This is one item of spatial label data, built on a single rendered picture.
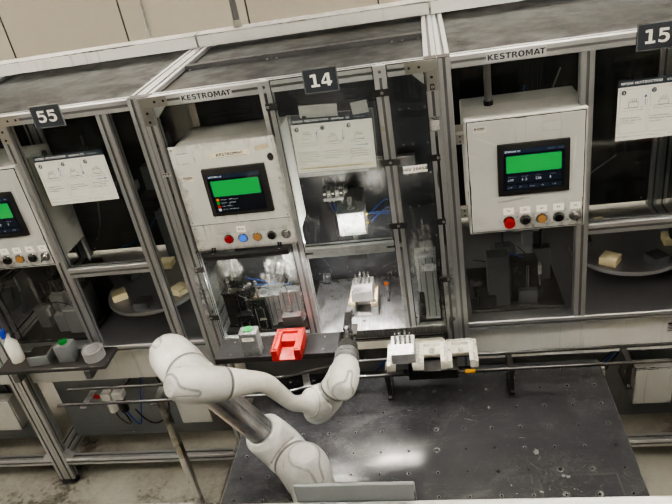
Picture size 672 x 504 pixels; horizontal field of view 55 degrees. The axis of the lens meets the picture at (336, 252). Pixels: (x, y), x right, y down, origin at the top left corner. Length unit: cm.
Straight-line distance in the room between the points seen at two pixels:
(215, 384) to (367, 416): 99
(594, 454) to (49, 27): 576
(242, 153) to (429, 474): 137
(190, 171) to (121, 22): 400
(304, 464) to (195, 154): 120
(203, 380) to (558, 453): 135
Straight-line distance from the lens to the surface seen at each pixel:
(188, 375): 188
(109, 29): 650
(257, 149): 244
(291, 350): 276
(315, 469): 226
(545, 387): 282
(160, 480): 376
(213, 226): 263
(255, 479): 262
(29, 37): 688
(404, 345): 266
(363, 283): 288
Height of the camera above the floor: 258
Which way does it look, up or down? 29 degrees down
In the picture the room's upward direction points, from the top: 10 degrees counter-clockwise
